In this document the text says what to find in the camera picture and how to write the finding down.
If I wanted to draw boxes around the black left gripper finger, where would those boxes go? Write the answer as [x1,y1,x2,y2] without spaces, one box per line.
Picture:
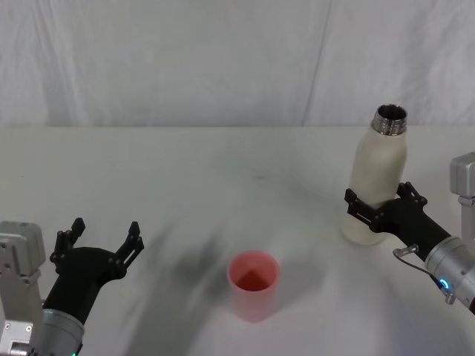
[49,217,88,264]
[111,220,145,277]

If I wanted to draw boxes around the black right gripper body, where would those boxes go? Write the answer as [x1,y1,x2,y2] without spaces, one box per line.
[372,197,453,261]

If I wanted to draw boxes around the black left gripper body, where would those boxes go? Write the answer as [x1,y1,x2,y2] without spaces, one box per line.
[42,245,128,323]

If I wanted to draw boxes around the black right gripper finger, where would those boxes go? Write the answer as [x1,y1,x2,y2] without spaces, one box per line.
[344,188,383,234]
[394,181,428,207]

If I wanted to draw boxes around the cream vacuum bottle steel neck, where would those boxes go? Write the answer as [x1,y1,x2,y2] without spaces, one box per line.
[340,104,410,246]

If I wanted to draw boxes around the white table cloth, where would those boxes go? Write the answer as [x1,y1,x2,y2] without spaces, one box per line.
[0,125,475,356]

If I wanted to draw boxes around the pink cup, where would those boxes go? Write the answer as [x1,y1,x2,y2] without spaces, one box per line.
[226,249,281,323]

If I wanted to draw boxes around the white wrinkled curtain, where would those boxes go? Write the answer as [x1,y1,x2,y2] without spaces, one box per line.
[0,0,475,128]

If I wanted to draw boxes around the thin dark cable silver plug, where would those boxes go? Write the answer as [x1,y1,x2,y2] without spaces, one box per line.
[392,243,452,297]

